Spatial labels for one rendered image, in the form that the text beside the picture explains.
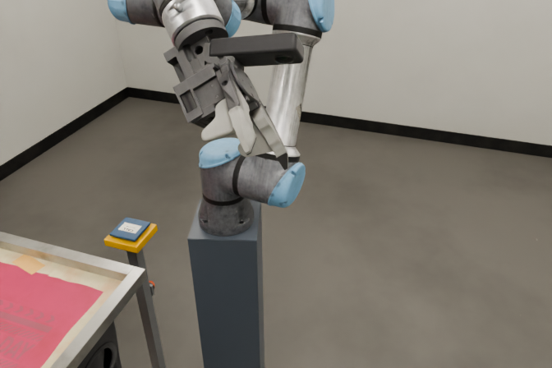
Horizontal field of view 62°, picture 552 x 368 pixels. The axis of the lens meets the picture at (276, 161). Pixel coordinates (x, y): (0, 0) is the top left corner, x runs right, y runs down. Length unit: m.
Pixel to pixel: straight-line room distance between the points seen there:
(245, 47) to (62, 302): 1.10
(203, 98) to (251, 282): 0.81
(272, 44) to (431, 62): 3.58
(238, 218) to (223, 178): 0.14
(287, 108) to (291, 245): 2.01
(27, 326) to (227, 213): 0.64
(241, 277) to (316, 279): 1.53
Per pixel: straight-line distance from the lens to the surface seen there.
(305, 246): 3.00
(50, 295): 1.55
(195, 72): 0.61
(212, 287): 1.34
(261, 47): 0.58
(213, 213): 1.21
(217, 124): 0.53
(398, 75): 4.18
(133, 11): 0.82
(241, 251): 1.24
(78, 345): 1.35
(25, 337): 1.47
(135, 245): 1.64
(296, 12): 1.07
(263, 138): 0.63
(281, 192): 1.07
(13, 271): 1.69
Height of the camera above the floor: 1.99
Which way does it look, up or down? 31 degrees down
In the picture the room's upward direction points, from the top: straight up
